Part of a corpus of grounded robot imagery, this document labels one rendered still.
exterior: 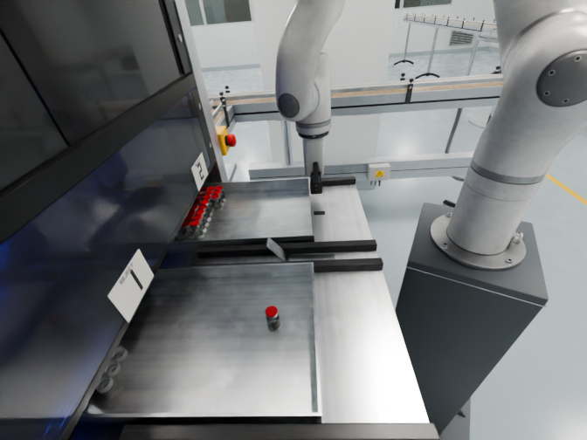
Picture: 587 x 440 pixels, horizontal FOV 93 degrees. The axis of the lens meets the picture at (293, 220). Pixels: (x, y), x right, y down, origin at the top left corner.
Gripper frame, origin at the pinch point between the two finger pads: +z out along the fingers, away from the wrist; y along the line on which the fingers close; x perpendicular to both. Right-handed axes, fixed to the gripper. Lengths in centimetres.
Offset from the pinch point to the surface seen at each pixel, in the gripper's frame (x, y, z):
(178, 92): -27.4, 5.6, -27.7
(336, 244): 3.4, 21.4, 2.4
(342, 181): 8.2, -6.5, 2.7
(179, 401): -22, 51, 4
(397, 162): 51, -85, 38
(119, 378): -33, 48, 4
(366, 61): 40, -144, -7
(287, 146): -13, -86, 23
